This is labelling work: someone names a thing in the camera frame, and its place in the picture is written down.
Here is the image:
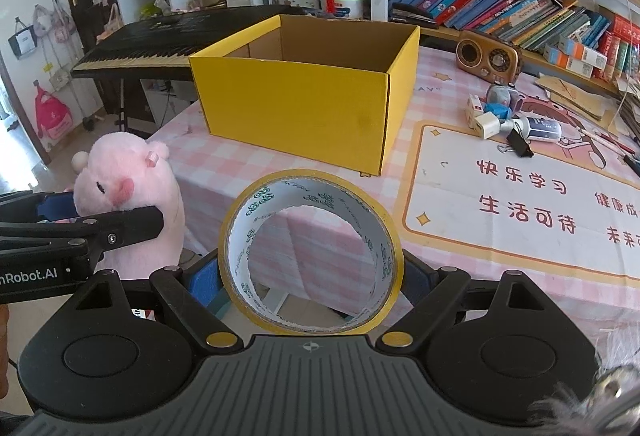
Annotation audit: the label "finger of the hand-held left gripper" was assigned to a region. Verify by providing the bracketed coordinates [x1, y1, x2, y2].
[0, 191, 81, 223]
[0, 206, 166, 248]

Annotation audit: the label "pink checked desktop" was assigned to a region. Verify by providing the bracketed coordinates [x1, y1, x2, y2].
[150, 29, 640, 312]

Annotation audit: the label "yellow cardboard box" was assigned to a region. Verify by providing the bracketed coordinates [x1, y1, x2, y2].
[189, 14, 421, 177]

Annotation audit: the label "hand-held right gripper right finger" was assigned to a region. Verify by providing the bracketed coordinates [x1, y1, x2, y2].
[375, 251, 543, 353]

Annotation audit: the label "stack of dark flat books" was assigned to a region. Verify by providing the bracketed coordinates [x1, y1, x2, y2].
[391, 2, 437, 21]

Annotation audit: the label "brown cardboard pieces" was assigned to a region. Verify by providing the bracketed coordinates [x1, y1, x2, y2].
[536, 73, 622, 121]

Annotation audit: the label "pencil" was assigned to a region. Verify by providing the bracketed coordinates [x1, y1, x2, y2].
[575, 126, 637, 155]

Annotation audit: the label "yellow tape roll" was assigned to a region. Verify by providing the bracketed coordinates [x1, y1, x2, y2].
[219, 169, 406, 335]

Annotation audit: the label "white glue bottle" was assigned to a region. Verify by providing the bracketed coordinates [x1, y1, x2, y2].
[514, 116, 564, 143]

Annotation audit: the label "white staple box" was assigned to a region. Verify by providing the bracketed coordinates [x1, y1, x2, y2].
[466, 95, 484, 128]

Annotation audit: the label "pink plush toy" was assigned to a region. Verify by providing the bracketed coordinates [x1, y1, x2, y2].
[70, 132, 187, 281]

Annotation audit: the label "pink backpack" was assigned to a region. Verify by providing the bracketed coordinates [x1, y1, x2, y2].
[33, 84, 75, 152]

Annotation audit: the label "green white pen cup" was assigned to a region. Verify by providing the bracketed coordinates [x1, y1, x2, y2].
[332, 0, 364, 20]

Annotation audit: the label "white tote bag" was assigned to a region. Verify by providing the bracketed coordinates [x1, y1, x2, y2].
[7, 18, 37, 58]

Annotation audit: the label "grey frog toy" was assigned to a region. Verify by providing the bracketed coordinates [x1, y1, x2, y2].
[487, 84, 517, 108]

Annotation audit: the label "black electronic keyboard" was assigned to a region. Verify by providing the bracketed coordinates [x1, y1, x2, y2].
[71, 6, 306, 81]

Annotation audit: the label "wooden bookshelf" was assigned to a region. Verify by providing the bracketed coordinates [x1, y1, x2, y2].
[386, 0, 640, 98]

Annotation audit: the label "brown retro radio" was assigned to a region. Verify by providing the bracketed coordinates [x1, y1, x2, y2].
[456, 30, 523, 86]

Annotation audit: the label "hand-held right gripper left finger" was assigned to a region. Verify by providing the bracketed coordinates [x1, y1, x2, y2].
[75, 256, 246, 359]

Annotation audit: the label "orange white small boxes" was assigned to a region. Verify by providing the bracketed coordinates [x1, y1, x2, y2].
[544, 35, 609, 78]

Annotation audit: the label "black binder clip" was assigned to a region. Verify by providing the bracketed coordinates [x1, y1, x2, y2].
[506, 129, 535, 158]

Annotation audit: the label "row of colourful books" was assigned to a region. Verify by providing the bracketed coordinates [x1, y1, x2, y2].
[389, 0, 640, 83]

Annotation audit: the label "black keyboard stand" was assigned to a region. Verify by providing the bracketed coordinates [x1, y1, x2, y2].
[82, 79, 156, 133]

